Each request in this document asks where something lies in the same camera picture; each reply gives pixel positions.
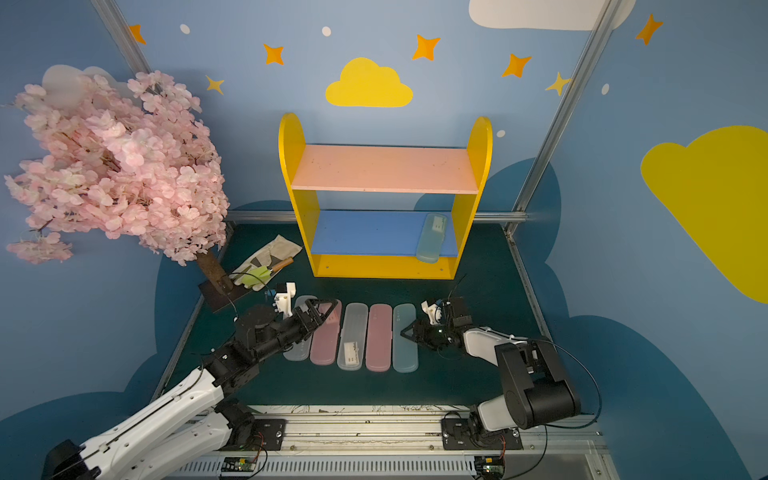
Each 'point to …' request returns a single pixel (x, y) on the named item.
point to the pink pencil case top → (326, 341)
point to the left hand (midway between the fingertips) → (332, 305)
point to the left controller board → (239, 464)
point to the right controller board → (489, 467)
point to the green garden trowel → (263, 273)
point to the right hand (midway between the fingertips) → (411, 332)
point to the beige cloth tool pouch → (276, 252)
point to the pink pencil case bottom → (379, 337)
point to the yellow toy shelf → (382, 243)
